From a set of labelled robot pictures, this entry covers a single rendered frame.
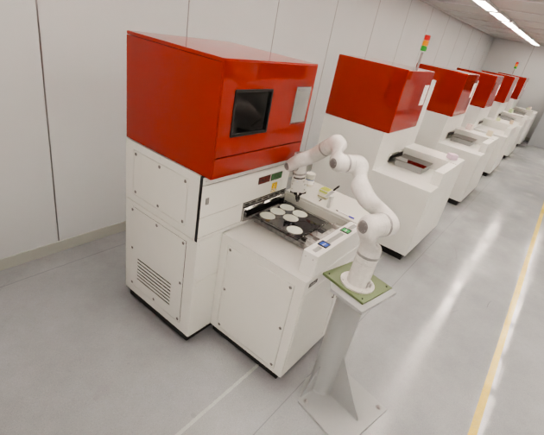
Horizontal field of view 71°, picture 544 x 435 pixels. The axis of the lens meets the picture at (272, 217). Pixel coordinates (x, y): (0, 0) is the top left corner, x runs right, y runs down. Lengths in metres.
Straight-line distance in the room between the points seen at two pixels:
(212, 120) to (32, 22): 1.52
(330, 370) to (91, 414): 1.34
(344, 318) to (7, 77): 2.53
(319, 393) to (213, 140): 1.66
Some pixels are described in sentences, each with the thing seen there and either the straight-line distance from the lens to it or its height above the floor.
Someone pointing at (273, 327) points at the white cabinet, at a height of 0.41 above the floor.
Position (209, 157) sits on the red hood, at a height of 1.34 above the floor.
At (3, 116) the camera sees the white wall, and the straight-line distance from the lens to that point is 3.08.
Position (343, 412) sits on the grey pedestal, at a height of 0.01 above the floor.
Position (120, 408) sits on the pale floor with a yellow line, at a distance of 2.47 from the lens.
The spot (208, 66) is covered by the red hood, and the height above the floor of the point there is 1.76.
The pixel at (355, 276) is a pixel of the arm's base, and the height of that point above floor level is 0.90.
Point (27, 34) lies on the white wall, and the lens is 3.05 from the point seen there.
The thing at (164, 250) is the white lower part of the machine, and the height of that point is 0.62.
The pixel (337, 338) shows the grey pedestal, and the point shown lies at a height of 0.48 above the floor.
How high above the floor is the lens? 2.00
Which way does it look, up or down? 27 degrees down
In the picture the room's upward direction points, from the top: 11 degrees clockwise
